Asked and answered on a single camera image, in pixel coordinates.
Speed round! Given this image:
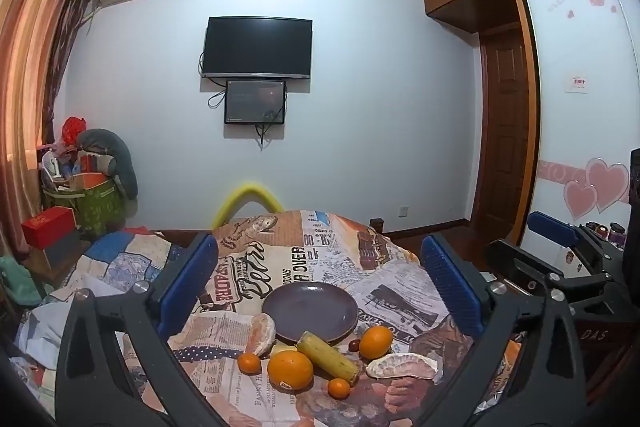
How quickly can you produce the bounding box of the dark purple plate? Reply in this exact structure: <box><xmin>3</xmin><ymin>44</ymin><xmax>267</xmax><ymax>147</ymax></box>
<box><xmin>261</xmin><ymin>282</ymin><xmax>360</xmax><ymax>344</ymax></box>

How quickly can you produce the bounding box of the grey pillow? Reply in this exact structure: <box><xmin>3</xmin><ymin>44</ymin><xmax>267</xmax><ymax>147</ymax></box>
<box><xmin>77</xmin><ymin>128</ymin><xmax>139</xmax><ymax>200</ymax></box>

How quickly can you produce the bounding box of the teal cloth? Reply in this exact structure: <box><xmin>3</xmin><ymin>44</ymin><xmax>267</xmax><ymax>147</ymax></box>
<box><xmin>0</xmin><ymin>254</ymin><xmax>53</xmax><ymax>310</ymax></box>

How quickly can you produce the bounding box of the red box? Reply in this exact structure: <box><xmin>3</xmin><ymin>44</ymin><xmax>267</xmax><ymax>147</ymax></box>
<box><xmin>21</xmin><ymin>206</ymin><xmax>76</xmax><ymax>250</ymax></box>

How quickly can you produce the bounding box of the long sugarcane piece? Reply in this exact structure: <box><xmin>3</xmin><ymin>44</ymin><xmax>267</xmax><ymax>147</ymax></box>
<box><xmin>296</xmin><ymin>331</ymin><xmax>361</xmax><ymax>383</ymax></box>

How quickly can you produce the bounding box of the newspaper print blanket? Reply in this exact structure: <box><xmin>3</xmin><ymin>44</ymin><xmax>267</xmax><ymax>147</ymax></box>
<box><xmin>15</xmin><ymin>208</ymin><xmax>526</xmax><ymax>427</ymax></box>

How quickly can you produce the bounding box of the white wardrobe door with hearts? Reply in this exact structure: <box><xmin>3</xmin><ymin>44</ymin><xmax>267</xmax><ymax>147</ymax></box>
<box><xmin>517</xmin><ymin>0</ymin><xmax>640</xmax><ymax>250</ymax></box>

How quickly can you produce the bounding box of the orange beige curtain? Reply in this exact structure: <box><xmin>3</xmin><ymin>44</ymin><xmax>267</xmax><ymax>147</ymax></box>
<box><xmin>0</xmin><ymin>0</ymin><xmax>83</xmax><ymax>228</ymax></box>

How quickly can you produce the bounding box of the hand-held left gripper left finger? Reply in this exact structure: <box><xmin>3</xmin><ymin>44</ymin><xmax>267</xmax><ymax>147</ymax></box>
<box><xmin>54</xmin><ymin>232</ymin><xmax>236</xmax><ymax>427</ymax></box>

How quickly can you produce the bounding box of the medium orange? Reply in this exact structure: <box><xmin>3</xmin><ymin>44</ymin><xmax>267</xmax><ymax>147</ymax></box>
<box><xmin>359</xmin><ymin>325</ymin><xmax>394</xmax><ymax>360</ymax></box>

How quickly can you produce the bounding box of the small wall screen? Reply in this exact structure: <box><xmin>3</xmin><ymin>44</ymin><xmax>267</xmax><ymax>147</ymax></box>
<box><xmin>224</xmin><ymin>78</ymin><xmax>287</xmax><ymax>126</ymax></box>

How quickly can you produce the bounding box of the peeled pomelo half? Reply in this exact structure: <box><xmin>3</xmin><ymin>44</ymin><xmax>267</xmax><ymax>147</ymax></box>
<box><xmin>244</xmin><ymin>313</ymin><xmax>277</xmax><ymax>358</ymax></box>

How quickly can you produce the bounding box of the peeled pomelo segment piece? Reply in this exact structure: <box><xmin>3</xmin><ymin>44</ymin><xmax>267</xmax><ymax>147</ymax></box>
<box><xmin>366</xmin><ymin>352</ymin><xmax>440</xmax><ymax>381</ymax></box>

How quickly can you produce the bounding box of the large orange with sticker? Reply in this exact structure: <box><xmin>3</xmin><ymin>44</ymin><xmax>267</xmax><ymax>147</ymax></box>
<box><xmin>267</xmin><ymin>349</ymin><xmax>315</xmax><ymax>392</ymax></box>

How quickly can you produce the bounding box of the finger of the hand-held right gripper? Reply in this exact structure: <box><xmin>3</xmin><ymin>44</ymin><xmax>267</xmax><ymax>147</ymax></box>
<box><xmin>529</xmin><ymin>210</ymin><xmax>622</xmax><ymax>277</ymax></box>
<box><xmin>484</xmin><ymin>239</ymin><xmax>614</xmax><ymax>304</ymax></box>

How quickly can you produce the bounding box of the grey box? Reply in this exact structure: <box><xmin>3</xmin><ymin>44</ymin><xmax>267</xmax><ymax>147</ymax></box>
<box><xmin>42</xmin><ymin>232</ymin><xmax>87</xmax><ymax>269</ymax></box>

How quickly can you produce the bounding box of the black television cable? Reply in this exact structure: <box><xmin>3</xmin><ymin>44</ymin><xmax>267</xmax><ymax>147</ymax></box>
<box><xmin>200</xmin><ymin>52</ymin><xmax>227</xmax><ymax>111</ymax></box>

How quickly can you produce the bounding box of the green patterned bag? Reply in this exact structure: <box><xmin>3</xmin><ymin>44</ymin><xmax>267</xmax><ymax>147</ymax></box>
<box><xmin>42</xmin><ymin>179</ymin><xmax>126</xmax><ymax>239</ymax></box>

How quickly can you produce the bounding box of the white bed sheet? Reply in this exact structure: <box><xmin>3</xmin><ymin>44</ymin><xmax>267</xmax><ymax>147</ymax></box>
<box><xmin>14</xmin><ymin>299</ymin><xmax>68</xmax><ymax>370</ymax></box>

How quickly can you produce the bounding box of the white box with stickers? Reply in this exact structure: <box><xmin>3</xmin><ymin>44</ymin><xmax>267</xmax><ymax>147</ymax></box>
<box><xmin>562</xmin><ymin>247</ymin><xmax>593</xmax><ymax>279</ymax></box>

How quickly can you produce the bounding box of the black cable under screen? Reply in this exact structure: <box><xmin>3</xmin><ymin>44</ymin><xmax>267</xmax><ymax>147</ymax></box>
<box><xmin>256</xmin><ymin>107</ymin><xmax>282</xmax><ymax>151</ymax></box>

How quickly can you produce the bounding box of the brown wooden door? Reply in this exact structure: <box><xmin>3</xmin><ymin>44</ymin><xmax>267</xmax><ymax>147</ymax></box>
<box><xmin>479</xmin><ymin>27</ymin><xmax>532</xmax><ymax>234</ymax></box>

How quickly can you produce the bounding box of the dark patterned curtain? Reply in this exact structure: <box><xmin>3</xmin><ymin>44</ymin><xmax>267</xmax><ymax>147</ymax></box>
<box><xmin>42</xmin><ymin>0</ymin><xmax>103</xmax><ymax>148</ymax></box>

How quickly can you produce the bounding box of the red plush item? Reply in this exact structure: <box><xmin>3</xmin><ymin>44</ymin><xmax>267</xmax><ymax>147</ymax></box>
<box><xmin>61</xmin><ymin>116</ymin><xmax>88</xmax><ymax>148</ymax></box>

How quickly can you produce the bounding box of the short sugarcane piece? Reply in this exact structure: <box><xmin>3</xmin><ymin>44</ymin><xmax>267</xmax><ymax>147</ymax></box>
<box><xmin>270</xmin><ymin>342</ymin><xmax>301</xmax><ymax>360</ymax></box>

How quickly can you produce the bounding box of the black wall television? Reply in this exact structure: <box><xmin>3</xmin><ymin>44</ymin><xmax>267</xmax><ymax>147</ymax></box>
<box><xmin>201</xmin><ymin>17</ymin><xmax>313</xmax><ymax>80</ymax></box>

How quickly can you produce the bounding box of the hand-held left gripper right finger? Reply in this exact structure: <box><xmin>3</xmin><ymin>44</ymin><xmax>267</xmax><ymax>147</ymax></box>
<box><xmin>410</xmin><ymin>233</ymin><xmax>589</xmax><ymax>427</ymax></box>

